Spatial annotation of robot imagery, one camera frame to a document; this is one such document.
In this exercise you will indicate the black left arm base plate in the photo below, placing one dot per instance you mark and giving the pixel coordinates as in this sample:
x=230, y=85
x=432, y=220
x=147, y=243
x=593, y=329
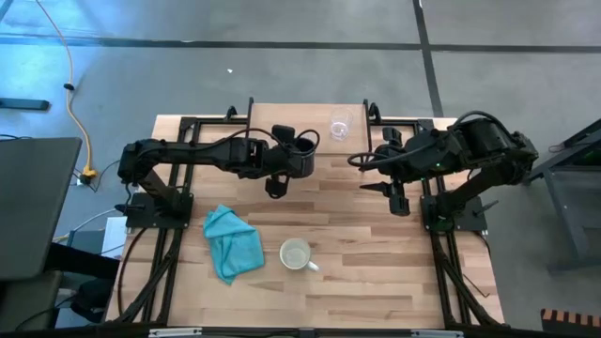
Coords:
x=141, y=218

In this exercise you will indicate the silver metal bracket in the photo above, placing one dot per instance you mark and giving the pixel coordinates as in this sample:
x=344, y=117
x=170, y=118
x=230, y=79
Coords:
x=176, y=333
x=436, y=333

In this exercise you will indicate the black aluminium table frame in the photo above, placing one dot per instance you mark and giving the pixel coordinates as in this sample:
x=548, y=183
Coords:
x=211, y=122

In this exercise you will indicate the black flat floor bar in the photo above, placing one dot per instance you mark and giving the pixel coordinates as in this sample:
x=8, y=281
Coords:
x=23, y=104

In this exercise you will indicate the orange black striped box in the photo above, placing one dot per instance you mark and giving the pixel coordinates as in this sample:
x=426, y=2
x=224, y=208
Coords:
x=570, y=321

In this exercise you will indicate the grey metal desk frame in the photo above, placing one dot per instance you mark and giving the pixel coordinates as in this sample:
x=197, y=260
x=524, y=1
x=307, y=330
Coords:
x=577, y=263

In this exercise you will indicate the clear glass cup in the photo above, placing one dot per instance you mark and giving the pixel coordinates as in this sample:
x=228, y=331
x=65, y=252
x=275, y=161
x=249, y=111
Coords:
x=341, y=127

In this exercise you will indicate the grey desk top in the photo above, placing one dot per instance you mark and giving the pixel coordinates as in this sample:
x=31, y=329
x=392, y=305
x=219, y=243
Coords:
x=37, y=206

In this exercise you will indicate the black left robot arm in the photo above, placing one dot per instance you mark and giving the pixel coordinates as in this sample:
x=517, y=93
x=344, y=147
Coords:
x=188, y=152

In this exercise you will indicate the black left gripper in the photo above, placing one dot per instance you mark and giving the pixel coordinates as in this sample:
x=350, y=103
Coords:
x=282, y=157

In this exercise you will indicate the white mug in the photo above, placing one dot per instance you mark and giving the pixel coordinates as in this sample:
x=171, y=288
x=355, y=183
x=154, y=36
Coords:
x=295, y=256

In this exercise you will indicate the wooden shelf with black legs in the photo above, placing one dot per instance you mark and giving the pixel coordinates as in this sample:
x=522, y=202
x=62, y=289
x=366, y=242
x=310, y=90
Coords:
x=305, y=117

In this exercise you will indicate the grey chair seat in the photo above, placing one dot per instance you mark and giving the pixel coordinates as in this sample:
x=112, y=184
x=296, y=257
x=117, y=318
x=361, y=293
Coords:
x=28, y=300

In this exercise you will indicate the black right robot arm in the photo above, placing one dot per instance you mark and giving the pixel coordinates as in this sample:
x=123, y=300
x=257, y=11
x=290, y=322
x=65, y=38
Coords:
x=483, y=141

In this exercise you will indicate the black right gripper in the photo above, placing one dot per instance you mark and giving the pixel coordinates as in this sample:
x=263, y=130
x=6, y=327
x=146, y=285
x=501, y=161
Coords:
x=408, y=171

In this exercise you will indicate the black rounded floor object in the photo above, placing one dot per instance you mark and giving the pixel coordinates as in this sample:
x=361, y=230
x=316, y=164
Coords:
x=91, y=300

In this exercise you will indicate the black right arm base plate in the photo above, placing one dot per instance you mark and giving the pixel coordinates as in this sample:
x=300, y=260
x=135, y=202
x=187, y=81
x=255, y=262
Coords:
x=476, y=223

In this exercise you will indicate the dark blue mug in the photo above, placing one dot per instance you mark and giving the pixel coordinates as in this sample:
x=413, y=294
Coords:
x=307, y=164

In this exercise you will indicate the white box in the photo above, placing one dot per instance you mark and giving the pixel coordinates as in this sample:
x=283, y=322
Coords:
x=115, y=235

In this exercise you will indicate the teal cloth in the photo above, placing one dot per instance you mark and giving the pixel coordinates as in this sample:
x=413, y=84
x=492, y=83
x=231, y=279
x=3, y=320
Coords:
x=232, y=244

